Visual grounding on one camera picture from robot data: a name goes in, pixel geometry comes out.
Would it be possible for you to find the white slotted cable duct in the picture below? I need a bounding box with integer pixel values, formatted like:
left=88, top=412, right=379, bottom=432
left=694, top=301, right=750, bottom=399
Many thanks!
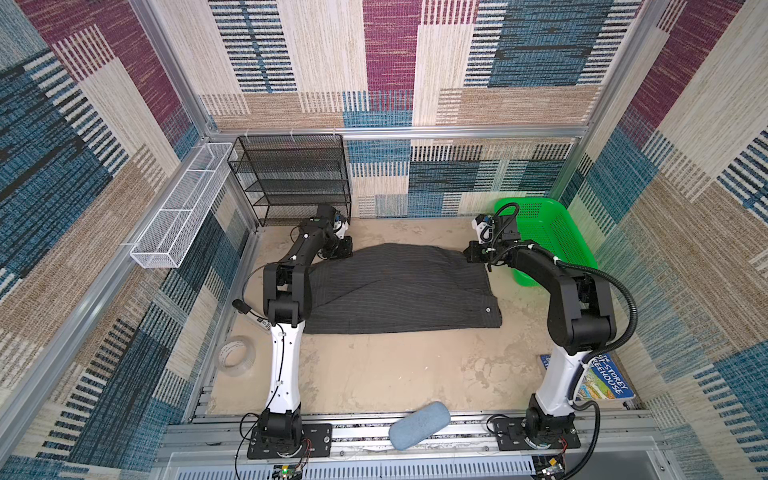
left=221, top=455, right=535, bottom=480

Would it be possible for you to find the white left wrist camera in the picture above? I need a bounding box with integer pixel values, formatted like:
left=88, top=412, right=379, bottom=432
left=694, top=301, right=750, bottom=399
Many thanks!
left=334, top=219, right=349, bottom=239

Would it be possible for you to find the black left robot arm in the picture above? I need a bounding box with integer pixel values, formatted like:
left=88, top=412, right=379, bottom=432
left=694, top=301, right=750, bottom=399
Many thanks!
left=248, top=204, right=352, bottom=459

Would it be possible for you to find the colourful treehouse book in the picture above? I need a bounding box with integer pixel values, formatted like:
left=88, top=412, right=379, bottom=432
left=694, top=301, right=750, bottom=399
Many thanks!
left=550, top=352, right=636, bottom=405

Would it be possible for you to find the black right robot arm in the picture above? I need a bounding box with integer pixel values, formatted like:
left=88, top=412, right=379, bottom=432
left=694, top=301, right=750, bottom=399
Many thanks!
left=464, top=202, right=616, bottom=449

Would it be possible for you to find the clear tape roll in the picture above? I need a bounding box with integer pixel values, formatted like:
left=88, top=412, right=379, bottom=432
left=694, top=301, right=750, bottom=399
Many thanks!
left=216, top=336, right=256, bottom=377

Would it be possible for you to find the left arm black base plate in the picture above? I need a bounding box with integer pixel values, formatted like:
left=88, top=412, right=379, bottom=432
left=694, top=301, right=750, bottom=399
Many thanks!
left=246, top=423, right=333, bottom=460

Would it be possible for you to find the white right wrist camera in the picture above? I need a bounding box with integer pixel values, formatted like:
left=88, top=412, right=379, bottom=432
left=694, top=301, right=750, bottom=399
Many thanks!
left=471, top=214, right=496, bottom=245

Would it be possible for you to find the blue-grey fuzzy microphone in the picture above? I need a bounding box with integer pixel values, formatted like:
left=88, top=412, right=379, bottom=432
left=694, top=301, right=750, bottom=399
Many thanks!
left=389, top=402, right=451, bottom=451

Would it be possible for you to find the white wire mesh tray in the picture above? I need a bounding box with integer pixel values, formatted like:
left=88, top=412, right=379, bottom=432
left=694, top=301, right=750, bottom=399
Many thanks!
left=130, top=143, right=234, bottom=269

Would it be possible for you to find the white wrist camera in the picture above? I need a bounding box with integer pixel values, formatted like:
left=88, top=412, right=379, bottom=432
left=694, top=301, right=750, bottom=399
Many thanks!
left=334, top=219, right=349, bottom=239
left=471, top=214, right=496, bottom=245

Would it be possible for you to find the black wire mesh shelf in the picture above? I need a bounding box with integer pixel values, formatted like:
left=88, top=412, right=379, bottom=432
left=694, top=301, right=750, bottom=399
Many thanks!
left=229, top=134, right=352, bottom=227

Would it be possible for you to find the green plastic basket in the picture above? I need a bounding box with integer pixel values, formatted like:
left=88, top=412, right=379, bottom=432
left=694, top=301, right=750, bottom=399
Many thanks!
left=493, top=198, right=598, bottom=268

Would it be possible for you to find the black white remote control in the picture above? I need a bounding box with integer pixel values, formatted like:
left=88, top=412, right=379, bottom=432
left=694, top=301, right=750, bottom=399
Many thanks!
left=232, top=299, right=271, bottom=332

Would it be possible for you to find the dark pinstriped long sleeve shirt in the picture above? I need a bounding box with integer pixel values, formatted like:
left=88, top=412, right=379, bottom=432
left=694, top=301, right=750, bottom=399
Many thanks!
left=305, top=243, right=502, bottom=335

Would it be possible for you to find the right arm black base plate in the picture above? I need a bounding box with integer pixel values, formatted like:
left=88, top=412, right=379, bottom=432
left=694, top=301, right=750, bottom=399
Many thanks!
left=485, top=414, right=582, bottom=451

